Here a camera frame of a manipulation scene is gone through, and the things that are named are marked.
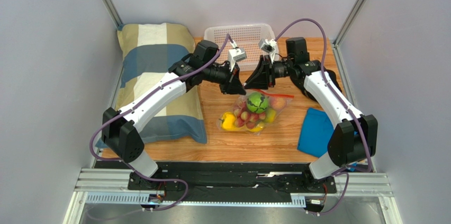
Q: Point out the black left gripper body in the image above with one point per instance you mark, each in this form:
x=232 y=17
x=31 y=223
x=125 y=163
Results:
x=232 y=75

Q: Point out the green fake watermelon ball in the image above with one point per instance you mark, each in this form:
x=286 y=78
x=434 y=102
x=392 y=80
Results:
x=257 y=102

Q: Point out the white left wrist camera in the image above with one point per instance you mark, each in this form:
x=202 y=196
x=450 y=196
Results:
x=235 y=54

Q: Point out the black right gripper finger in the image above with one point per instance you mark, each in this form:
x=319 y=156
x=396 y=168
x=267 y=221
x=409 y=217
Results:
x=259 y=72
x=254 y=81

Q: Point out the blue beige striped pillow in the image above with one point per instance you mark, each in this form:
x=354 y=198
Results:
x=148 y=51

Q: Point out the yellow fake lemon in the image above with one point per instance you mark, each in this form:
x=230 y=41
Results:
x=257 y=128

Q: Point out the clear zip top bag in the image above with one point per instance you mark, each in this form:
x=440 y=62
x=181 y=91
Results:
x=243 y=98

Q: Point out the yellow fake bell pepper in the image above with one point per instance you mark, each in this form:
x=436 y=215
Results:
x=228 y=122

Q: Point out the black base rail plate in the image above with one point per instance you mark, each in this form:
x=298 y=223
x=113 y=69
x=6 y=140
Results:
x=231 y=182

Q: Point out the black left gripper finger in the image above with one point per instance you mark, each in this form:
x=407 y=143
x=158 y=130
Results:
x=228 y=89
x=239 y=86

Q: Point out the blue cloth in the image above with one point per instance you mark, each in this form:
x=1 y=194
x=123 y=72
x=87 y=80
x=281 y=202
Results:
x=314 y=138

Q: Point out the black cap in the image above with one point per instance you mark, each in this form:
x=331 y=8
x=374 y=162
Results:
x=298 y=78

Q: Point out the right aluminium frame post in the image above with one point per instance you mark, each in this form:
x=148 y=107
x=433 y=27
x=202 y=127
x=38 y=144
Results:
x=356 y=8

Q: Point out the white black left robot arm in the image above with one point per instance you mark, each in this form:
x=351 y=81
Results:
x=121 y=129

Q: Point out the red fake lychee bunch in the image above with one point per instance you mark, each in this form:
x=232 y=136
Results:
x=245 y=118

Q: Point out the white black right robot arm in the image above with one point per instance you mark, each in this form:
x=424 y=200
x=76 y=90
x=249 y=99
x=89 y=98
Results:
x=355 y=134

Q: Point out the orange fake peach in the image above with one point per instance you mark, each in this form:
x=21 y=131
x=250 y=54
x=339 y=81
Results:
x=277 y=103

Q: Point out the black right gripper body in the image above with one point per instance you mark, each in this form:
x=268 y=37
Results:
x=267 y=71

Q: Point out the white plastic basket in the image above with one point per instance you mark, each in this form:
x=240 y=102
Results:
x=246 y=36

